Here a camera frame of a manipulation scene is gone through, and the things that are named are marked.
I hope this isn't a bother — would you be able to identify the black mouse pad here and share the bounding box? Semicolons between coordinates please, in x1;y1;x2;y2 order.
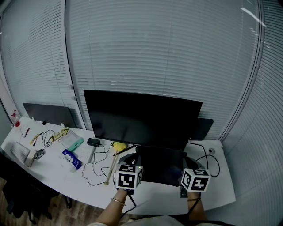
135;145;189;188

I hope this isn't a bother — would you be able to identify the thick black cable with plug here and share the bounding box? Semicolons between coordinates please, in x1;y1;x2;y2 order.
187;141;221;178

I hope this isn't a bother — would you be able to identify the black office chair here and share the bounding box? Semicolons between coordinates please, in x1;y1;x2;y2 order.
0;152;73;225

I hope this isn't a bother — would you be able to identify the black earphone cable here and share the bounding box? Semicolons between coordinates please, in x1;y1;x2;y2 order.
41;129;56;147

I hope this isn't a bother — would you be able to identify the wide dark desk divider panel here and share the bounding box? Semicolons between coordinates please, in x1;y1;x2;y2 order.
23;102;77;129

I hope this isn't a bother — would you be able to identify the clear spray bottle red liquid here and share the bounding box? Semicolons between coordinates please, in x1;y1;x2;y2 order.
10;109;22;128

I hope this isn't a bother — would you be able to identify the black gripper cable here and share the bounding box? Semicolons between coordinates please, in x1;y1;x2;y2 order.
187;191;202;216
120;192;138;221

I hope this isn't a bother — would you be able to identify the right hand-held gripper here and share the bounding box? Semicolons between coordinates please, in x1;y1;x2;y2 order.
180;155;211;199

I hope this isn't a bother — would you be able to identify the person's left forearm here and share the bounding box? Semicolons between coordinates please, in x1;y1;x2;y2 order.
97;188;129;226

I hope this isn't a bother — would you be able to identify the thin black adapter cable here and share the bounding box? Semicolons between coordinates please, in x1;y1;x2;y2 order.
81;143;115;186

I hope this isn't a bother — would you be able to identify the yellow printed packet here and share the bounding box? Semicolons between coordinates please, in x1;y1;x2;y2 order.
50;127;69;142

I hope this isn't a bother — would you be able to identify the small yellow strip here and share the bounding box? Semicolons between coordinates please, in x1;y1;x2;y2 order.
29;133;43;146

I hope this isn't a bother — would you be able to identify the wooden stick with yellow head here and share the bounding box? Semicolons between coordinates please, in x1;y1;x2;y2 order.
103;141;129;186

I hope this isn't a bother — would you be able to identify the black power adapter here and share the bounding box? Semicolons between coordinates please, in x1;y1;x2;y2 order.
87;137;100;147

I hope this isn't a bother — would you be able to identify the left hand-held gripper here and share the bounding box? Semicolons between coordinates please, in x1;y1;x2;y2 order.
113;153;144;195

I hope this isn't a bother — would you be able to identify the white power strip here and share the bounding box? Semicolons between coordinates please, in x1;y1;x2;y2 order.
78;145;97;164

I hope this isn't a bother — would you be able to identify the clear case with teal edge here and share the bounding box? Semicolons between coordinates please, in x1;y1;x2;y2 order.
58;130;85;152

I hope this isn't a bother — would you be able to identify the black computer monitor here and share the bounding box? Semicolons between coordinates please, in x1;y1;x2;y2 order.
83;89;203;156

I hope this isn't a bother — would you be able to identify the person's right forearm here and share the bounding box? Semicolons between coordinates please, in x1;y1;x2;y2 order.
187;192;208;221

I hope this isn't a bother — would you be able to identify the white flat box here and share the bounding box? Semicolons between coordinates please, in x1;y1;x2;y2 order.
9;141;38;168

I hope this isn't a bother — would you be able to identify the blue tissue packet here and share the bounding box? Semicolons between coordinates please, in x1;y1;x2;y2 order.
61;149;83;173

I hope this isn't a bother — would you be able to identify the person's beige top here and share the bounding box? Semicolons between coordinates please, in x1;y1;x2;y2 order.
87;215;235;226

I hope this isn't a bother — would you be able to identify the thin metal bracelet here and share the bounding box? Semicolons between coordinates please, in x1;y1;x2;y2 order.
110;197;127;207

